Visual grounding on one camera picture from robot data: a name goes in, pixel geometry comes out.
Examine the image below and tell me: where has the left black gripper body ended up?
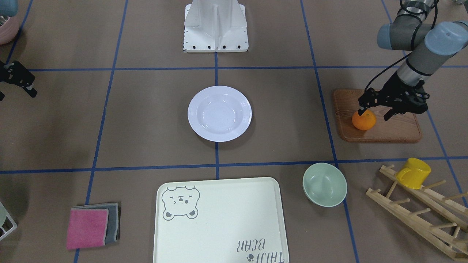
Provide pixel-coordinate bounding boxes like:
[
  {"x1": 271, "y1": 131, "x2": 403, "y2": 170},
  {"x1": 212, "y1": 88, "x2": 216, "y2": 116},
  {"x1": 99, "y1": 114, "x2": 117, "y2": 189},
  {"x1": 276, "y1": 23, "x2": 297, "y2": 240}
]
[{"x1": 380, "y1": 73, "x2": 429, "y2": 114}]

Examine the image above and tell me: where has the orange fruit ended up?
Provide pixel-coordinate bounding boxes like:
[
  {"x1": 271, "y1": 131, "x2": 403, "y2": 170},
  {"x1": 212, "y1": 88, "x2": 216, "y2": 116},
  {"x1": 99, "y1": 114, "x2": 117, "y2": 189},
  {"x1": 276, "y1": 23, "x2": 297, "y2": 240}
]
[{"x1": 351, "y1": 110, "x2": 377, "y2": 130}]

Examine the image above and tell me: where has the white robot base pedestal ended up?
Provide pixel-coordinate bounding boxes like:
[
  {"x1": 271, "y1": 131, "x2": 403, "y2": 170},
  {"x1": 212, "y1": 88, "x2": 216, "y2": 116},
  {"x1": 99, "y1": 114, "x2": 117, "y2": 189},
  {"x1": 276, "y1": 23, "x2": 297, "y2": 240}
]
[{"x1": 183, "y1": 0, "x2": 249, "y2": 53}]

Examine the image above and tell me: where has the wooden tray board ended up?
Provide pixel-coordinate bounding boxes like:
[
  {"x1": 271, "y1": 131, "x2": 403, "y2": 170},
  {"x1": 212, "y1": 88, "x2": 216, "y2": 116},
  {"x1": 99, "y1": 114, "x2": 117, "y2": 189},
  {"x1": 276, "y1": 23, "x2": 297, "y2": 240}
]
[{"x1": 332, "y1": 89, "x2": 422, "y2": 143}]

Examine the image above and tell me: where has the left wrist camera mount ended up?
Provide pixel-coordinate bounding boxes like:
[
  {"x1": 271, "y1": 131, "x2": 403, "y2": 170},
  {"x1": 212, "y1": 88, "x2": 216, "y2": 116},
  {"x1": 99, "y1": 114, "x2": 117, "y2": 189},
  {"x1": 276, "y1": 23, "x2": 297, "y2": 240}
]
[{"x1": 358, "y1": 88, "x2": 382, "y2": 109}]

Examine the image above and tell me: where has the mint green bowl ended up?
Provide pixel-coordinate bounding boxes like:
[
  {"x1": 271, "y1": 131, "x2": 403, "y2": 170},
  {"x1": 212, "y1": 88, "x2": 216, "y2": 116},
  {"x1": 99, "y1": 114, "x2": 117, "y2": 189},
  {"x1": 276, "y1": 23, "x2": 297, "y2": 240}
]
[{"x1": 302, "y1": 163, "x2": 348, "y2": 207}]

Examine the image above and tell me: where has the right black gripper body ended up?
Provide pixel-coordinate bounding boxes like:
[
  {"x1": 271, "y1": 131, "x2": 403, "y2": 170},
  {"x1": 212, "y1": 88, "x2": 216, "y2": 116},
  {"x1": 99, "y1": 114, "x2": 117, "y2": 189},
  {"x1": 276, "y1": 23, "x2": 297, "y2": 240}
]
[{"x1": 0, "y1": 61, "x2": 35, "y2": 88}]

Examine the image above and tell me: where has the wooden dish rack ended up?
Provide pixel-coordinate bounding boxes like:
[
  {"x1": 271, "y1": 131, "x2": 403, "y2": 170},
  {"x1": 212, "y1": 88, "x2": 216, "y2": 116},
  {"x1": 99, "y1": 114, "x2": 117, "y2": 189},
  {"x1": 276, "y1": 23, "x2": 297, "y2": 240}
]
[{"x1": 366, "y1": 165, "x2": 468, "y2": 263}]

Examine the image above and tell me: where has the cream bear tray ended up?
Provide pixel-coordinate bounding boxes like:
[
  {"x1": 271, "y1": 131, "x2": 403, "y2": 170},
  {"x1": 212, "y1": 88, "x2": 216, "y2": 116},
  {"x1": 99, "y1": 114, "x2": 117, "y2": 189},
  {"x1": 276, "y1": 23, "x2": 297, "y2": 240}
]
[{"x1": 152, "y1": 177, "x2": 290, "y2": 263}]

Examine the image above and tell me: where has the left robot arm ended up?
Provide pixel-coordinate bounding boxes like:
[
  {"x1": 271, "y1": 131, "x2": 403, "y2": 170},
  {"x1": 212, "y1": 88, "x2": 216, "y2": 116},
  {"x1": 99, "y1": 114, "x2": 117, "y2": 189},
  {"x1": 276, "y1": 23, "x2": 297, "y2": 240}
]
[{"x1": 357, "y1": 0, "x2": 468, "y2": 120}]

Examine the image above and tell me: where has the yellow plastic cup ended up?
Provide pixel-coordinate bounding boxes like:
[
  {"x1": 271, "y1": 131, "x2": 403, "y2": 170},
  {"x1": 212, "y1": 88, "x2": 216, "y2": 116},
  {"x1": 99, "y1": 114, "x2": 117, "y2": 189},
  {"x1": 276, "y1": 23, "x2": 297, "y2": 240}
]
[{"x1": 396, "y1": 157, "x2": 432, "y2": 190}]

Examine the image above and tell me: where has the pink and grey cloth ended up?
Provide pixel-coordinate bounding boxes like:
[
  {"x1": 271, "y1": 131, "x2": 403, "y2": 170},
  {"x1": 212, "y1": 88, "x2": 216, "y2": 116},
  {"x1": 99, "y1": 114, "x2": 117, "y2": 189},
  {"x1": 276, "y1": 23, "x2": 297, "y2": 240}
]
[{"x1": 66, "y1": 203, "x2": 119, "y2": 250}]

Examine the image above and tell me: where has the white round plate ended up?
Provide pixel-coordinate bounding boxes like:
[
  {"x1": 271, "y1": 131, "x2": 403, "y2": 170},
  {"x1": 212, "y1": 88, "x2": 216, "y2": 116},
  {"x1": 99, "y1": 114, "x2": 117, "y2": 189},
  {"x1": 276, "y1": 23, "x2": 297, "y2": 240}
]
[{"x1": 187, "y1": 85, "x2": 253, "y2": 142}]

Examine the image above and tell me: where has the pink bowl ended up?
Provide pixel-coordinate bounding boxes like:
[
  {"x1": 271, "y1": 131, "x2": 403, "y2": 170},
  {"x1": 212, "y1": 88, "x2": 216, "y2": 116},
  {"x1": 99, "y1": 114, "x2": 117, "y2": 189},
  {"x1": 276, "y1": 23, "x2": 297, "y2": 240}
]
[{"x1": 0, "y1": 16, "x2": 20, "y2": 45}]

